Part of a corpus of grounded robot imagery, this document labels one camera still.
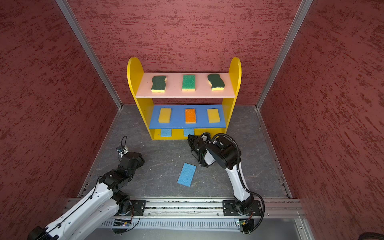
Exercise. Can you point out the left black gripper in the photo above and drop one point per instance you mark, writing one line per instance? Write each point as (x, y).
(141, 161)

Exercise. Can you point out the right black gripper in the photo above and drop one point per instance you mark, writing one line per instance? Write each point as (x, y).
(191, 141)

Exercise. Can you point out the light blue sponge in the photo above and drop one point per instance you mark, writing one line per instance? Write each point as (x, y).
(188, 132)
(166, 133)
(186, 175)

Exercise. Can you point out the orange sponge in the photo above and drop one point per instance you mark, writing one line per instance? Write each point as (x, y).
(190, 116)

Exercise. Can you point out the yellow sponge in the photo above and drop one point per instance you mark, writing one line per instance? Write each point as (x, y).
(213, 116)
(165, 115)

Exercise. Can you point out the dark green wavy sponge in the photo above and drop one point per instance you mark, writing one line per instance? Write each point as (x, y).
(158, 84)
(216, 82)

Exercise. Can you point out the bright green rectangular sponge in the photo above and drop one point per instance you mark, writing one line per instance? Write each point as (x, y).
(189, 83)

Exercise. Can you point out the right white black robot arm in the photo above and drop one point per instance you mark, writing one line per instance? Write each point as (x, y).
(223, 150)

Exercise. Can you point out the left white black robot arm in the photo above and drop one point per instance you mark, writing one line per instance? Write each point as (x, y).
(104, 201)

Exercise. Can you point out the blue lower shelf board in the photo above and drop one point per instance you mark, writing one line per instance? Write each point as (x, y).
(177, 120)

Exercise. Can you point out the yellow wooden shelf unit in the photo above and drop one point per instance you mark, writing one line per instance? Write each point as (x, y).
(135, 72)

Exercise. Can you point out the pink upper shelf board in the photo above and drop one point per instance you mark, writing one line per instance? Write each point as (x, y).
(174, 87)

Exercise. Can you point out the left small circuit board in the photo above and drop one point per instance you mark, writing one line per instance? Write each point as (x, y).
(121, 223)

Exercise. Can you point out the small circuit board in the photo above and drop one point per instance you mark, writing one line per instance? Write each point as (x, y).
(121, 223)
(246, 224)

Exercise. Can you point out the right small circuit board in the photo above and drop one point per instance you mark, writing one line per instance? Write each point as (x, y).
(246, 224)

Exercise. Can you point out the left aluminium corner profile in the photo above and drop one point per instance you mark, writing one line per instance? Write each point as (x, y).
(79, 33)

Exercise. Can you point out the aluminium corner profile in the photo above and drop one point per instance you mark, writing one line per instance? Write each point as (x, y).
(289, 39)
(79, 33)

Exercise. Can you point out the right aluminium corner profile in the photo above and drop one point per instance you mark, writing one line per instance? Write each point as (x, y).
(289, 39)

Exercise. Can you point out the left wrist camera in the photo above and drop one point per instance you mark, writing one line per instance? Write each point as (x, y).
(122, 150)

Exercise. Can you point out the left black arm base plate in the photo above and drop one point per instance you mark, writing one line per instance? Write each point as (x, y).
(132, 208)

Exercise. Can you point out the aluminium mounting rail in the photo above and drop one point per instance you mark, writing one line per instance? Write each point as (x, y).
(213, 208)

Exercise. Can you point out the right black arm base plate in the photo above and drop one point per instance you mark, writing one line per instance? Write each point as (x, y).
(229, 209)

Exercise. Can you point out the white slotted cable duct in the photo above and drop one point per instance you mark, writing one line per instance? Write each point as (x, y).
(230, 225)

